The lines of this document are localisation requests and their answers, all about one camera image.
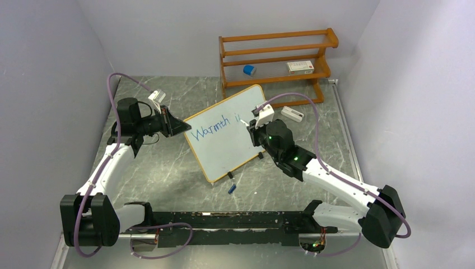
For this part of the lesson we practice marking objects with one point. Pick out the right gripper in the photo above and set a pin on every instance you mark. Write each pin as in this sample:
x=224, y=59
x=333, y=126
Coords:
x=254, y=131

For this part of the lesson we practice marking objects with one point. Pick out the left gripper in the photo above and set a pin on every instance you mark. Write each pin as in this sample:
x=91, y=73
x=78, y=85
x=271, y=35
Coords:
x=170, y=125

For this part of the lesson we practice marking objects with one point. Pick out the white blue whiteboard marker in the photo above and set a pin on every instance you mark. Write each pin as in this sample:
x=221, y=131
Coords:
x=244, y=122

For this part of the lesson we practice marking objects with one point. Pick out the yellow framed whiteboard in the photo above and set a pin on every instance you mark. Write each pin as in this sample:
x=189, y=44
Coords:
x=218, y=138

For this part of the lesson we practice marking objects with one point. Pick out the blue marker cap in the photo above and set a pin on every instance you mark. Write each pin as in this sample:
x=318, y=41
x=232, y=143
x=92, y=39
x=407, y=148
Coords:
x=232, y=189

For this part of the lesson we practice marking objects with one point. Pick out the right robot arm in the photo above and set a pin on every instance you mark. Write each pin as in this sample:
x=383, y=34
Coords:
x=376, y=213

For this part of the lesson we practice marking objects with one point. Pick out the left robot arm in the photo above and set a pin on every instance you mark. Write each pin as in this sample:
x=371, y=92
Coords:
x=89, y=218

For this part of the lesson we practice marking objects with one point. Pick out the white whiteboard eraser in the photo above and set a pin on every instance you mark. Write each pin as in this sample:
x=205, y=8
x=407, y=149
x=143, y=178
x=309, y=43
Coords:
x=292, y=114

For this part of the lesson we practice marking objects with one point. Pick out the blue eraser block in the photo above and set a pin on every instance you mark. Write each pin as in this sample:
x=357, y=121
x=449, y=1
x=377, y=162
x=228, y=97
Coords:
x=249, y=70

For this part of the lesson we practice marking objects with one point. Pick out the orange wooden shelf rack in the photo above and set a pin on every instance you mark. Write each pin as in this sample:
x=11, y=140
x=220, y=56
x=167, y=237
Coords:
x=269, y=53

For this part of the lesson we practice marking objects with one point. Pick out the white red cardboard box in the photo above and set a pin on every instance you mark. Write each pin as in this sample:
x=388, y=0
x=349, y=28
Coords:
x=300, y=68

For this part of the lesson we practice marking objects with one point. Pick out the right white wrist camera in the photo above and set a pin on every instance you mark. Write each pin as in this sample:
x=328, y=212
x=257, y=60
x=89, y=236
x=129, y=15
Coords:
x=265, y=116

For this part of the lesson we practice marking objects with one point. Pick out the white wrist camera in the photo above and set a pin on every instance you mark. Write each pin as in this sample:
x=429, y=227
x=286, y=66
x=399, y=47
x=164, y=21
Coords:
x=265, y=116
x=156, y=97

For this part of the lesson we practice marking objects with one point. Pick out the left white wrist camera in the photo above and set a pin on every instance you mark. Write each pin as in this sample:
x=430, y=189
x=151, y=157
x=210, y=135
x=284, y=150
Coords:
x=156, y=97

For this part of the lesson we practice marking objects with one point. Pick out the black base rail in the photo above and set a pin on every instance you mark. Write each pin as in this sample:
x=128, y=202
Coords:
x=224, y=228

